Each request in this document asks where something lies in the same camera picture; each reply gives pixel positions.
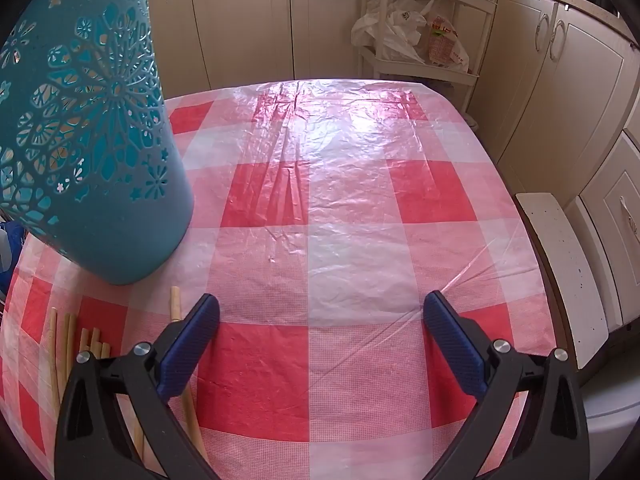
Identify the teal perforated plastic basket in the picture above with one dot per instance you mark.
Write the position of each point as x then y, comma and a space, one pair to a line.
125, 185

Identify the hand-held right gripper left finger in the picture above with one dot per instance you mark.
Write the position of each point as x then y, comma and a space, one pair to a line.
192, 340

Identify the red printed plastic bag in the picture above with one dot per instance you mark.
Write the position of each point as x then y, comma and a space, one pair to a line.
445, 45

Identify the red white checkered tablecloth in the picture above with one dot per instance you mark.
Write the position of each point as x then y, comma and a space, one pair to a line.
350, 210

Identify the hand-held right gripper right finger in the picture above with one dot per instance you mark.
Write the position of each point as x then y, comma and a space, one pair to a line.
452, 342

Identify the white plastic bag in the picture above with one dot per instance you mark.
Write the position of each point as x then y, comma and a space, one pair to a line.
395, 25

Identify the beige kitchen cabinets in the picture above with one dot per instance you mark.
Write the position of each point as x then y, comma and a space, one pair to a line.
575, 85
240, 25

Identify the white tiered storage cart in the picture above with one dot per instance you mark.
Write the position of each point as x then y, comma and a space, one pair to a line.
450, 78

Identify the blue white sack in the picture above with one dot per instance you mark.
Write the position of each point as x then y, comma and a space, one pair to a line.
10, 242

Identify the pile of bamboo chopsticks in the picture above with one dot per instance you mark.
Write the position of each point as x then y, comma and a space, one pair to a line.
54, 360

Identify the white speckled bench seat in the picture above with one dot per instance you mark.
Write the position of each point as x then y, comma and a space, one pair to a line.
565, 270

